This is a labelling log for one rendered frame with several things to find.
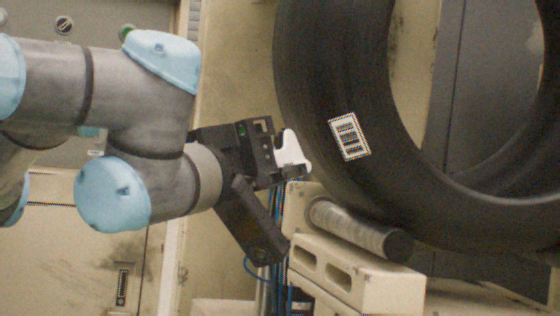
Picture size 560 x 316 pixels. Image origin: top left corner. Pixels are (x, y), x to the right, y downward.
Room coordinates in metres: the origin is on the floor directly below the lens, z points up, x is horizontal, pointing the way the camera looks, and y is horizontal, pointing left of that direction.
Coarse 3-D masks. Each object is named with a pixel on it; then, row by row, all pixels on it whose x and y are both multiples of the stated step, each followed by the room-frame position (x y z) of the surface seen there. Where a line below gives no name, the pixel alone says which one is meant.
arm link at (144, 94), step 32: (160, 32) 1.04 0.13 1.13; (96, 64) 0.97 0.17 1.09; (128, 64) 0.99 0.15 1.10; (160, 64) 0.98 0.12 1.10; (192, 64) 1.00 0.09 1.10; (96, 96) 0.97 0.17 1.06; (128, 96) 0.98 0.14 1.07; (160, 96) 0.99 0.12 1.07; (192, 96) 1.02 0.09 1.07; (128, 128) 1.00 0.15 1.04; (160, 128) 1.00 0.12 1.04
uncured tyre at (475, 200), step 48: (288, 0) 1.54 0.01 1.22; (336, 0) 1.40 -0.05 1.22; (384, 0) 1.39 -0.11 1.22; (288, 48) 1.51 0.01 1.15; (336, 48) 1.39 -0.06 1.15; (384, 48) 1.39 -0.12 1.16; (288, 96) 1.53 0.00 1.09; (336, 96) 1.40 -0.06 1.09; (384, 96) 1.39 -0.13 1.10; (336, 144) 1.42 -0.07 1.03; (384, 144) 1.40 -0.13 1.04; (528, 144) 1.76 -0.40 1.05; (336, 192) 1.57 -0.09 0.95; (384, 192) 1.43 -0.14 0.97; (432, 192) 1.42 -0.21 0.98; (480, 192) 1.74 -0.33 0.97; (528, 192) 1.73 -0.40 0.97; (432, 240) 1.47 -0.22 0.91; (480, 240) 1.46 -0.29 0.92; (528, 240) 1.48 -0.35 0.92
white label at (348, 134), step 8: (336, 120) 1.40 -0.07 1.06; (344, 120) 1.40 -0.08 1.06; (352, 120) 1.39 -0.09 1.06; (336, 128) 1.41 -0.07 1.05; (344, 128) 1.40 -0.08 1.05; (352, 128) 1.40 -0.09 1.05; (360, 128) 1.39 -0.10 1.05; (336, 136) 1.41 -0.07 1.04; (344, 136) 1.41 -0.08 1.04; (352, 136) 1.40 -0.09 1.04; (360, 136) 1.40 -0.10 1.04; (344, 144) 1.41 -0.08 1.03; (352, 144) 1.41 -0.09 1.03; (360, 144) 1.40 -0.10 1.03; (344, 152) 1.42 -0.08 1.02; (352, 152) 1.41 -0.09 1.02; (360, 152) 1.40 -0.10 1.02; (368, 152) 1.40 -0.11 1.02
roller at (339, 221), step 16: (320, 208) 1.71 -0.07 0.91; (336, 208) 1.66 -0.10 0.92; (320, 224) 1.69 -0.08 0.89; (336, 224) 1.61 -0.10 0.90; (352, 224) 1.55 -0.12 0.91; (368, 224) 1.51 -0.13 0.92; (384, 224) 1.48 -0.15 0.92; (352, 240) 1.55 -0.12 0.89; (368, 240) 1.48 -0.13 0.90; (384, 240) 1.42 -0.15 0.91; (400, 240) 1.42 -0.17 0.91; (384, 256) 1.43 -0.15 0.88; (400, 256) 1.42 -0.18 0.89
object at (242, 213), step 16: (240, 176) 1.15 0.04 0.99; (240, 192) 1.14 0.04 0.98; (224, 208) 1.16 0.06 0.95; (240, 208) 1.15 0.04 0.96; (256, 208) 1.16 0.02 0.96; (224, 224) 1.17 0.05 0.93; (240, 224) 1.17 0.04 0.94; (256, 224) 1.16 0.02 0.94; (272, 224) 1.17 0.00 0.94; (240, 240) 1.18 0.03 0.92; (256, 240) 1.17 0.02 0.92; (272, 240) 1.16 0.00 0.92; (256, 256) 1.18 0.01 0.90; (272, 256) 1.17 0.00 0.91
